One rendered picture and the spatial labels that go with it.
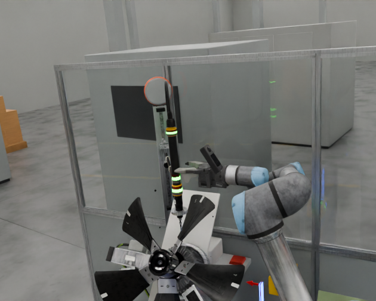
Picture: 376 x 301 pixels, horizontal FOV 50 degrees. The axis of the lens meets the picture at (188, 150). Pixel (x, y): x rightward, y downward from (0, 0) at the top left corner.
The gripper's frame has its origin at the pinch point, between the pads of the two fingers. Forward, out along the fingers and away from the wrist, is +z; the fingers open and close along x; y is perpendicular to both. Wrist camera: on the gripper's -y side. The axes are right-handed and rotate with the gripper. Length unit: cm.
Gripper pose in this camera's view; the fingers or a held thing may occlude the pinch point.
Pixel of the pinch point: (181, 165)
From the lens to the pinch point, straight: 164.7
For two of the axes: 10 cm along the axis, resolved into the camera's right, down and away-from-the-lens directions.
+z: -8.9, -0.5, 4.6
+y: 0.9, 9.6, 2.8
